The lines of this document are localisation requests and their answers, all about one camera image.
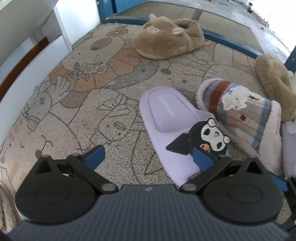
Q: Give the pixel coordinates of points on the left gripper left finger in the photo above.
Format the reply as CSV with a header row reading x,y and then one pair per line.
x,y
60,191

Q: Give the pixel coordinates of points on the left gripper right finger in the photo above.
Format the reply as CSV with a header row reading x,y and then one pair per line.
x,y
236,191

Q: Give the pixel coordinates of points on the purple kuromi slipper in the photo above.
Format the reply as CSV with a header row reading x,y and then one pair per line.
x,y
289,148
182,136

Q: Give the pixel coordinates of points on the striped knit slipper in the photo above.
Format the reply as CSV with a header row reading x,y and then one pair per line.
x,y
251,121

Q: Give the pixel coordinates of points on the cartoon patterned door mat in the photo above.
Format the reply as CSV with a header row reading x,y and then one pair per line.
x,y
92,98

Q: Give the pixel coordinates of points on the brown fluffy animal slipper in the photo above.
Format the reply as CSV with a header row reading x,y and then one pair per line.
x,y
161,38

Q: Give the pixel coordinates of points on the woven straw outdoor mat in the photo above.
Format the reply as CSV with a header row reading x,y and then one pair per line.
x,y
208,21

